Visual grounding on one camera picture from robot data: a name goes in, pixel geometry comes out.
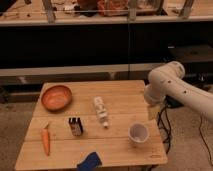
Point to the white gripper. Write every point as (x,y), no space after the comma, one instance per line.
(153,111)

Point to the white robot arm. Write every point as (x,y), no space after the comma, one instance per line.
(166,80)

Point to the white paper cup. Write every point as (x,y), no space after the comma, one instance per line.
(138,134)

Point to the white plastic bottle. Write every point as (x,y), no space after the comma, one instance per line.
(101,111)

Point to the black box on shelf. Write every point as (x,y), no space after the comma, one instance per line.
(197,58)

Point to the blue cloth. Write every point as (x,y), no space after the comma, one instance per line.
(91,162)

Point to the orange wooden bowl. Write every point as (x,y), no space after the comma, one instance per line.
(56,98)

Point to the orange carrot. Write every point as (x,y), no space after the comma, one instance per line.
(46,139)

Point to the red object on shelf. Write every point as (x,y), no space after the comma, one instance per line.
(112,7)

